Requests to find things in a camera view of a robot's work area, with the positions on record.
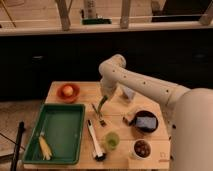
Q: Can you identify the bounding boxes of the green pepper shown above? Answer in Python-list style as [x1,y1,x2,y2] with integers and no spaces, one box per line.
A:
[97,96,108,114]

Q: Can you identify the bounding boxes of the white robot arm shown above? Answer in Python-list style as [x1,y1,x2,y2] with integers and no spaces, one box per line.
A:
[99,54,213,171]

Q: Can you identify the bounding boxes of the green plastic tray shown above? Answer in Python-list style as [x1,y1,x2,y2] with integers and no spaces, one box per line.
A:
[23,104,85,165]

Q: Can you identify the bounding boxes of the light blue cloth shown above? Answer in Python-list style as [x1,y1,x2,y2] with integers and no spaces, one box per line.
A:
[121,86,135,101]

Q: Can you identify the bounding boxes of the small wooden block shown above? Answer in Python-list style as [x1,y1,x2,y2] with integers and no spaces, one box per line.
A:
[123,106,142,125]

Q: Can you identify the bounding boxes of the red yellow apple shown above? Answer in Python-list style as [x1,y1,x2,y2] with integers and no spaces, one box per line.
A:
[62,85,74,97]

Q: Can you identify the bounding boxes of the black bowl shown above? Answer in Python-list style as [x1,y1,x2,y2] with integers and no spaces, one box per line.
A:
[134,110,158,133]

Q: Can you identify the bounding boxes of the orange bowl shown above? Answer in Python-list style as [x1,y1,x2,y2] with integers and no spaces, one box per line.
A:
[57,83,80,103]

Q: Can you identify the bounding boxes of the blue sponge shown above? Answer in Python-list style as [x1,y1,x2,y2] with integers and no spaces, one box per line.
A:
[136,117,157,130]

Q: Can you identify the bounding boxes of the green plastic cup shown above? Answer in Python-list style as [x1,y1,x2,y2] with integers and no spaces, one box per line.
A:
[104,132,120,150]

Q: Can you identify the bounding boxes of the green object on shelf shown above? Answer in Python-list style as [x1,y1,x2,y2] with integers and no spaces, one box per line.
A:
[82,18,112,25]

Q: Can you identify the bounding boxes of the yellow corn cob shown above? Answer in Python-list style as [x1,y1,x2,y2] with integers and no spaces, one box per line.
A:
[39,136,52,160]

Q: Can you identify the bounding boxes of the black pole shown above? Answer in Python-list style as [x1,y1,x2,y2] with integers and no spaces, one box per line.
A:
[10,121,25,171]

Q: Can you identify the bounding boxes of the white handled brush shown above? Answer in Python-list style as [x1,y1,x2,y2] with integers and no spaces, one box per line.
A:
[87,120,106,161]

